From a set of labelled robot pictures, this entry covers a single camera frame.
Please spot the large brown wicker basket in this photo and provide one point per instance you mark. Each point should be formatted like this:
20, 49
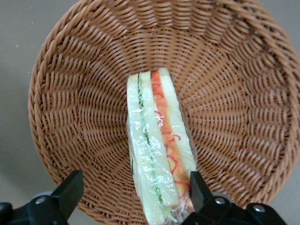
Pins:
222, 105

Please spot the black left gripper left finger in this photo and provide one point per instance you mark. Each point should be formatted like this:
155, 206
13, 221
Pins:
68, 189

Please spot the plastic-wrapped sandwich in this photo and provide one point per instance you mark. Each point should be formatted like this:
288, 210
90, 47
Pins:
152, 140

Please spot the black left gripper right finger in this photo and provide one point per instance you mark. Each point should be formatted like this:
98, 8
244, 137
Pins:
199, 194

